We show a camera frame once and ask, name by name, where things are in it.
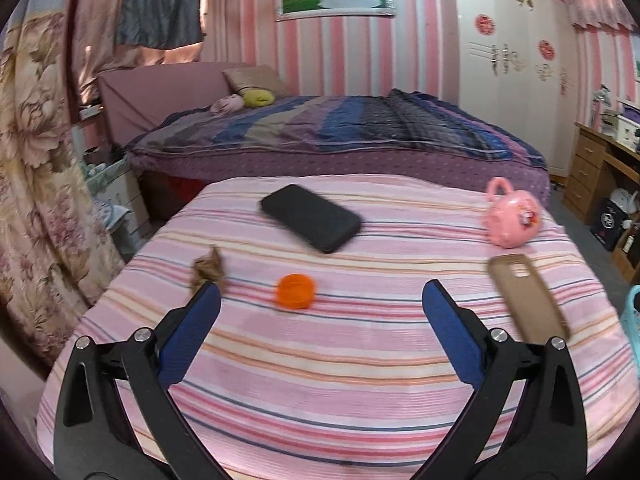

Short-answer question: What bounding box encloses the yellow green plush toy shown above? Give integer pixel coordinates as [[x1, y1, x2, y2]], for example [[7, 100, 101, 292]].
[[242, 88, 276, 108]]

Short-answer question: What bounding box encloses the purple dotted bed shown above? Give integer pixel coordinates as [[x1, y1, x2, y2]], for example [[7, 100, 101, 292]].
[[98, 63, 550, 200]]

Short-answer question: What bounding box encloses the brown phone case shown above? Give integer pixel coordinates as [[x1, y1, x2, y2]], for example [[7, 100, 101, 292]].
[[487, 254, 570, 344]]

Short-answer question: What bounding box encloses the light blue plastic basket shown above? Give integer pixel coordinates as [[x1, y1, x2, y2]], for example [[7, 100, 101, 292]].
[[620, 285, 640, 364]]

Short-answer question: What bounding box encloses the pink cartoon mug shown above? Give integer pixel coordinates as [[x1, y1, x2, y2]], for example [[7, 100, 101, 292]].
[[483, 178, 542, 249]]

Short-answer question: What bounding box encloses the pink plush toy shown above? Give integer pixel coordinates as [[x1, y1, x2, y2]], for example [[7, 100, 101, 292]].
[[209, 94, 244, 117]]

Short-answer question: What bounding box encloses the pink striped bed sheet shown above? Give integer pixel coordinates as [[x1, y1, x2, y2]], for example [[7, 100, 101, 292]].
[[34, 173, 640, 480]]

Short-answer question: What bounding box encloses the black box on floor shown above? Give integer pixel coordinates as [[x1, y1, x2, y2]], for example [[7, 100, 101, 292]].
[[590, 198, 629, 252]]

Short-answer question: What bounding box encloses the black wallet case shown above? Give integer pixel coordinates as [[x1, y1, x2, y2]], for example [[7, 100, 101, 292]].
[[259, 184, 362, 254]]

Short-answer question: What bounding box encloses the wooden desk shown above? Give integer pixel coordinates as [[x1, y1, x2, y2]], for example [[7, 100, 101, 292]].
[[562, 122, 639, 284]]

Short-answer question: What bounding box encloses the white bedside cabinet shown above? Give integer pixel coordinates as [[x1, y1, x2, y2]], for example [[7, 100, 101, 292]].
[[86, 159, 151, 262]]

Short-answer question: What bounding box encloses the white wardrobe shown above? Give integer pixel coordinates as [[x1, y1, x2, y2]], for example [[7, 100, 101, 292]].
[[456, 0, 578, 178]]

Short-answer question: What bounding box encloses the blue plaid blanket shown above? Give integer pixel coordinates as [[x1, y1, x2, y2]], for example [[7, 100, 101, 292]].
[[125, 89, 547, 169]]

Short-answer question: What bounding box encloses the orange plastic lid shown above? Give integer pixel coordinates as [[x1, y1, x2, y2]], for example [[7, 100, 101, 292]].
[[274, 273, 316, 310]]

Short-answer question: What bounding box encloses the floral curtain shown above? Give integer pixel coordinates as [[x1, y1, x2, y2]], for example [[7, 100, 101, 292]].
[[1, 12, 124, 364]]

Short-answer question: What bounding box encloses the brown pillow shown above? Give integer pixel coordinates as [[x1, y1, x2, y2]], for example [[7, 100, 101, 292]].
[[222, 65, 290, 99]]

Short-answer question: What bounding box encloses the small brown paper scrap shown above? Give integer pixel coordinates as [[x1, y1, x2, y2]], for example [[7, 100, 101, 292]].
[[190, 245, 227, 295]]

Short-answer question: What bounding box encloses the dark grey curtain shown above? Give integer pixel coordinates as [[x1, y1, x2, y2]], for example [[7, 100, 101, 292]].
[[116, 0, 203, 50]]

